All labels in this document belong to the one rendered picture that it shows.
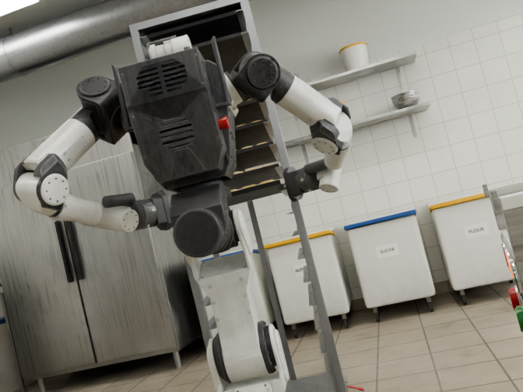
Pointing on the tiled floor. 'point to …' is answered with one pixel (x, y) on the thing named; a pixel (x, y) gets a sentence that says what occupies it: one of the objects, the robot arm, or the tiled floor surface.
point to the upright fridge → (91, 273)
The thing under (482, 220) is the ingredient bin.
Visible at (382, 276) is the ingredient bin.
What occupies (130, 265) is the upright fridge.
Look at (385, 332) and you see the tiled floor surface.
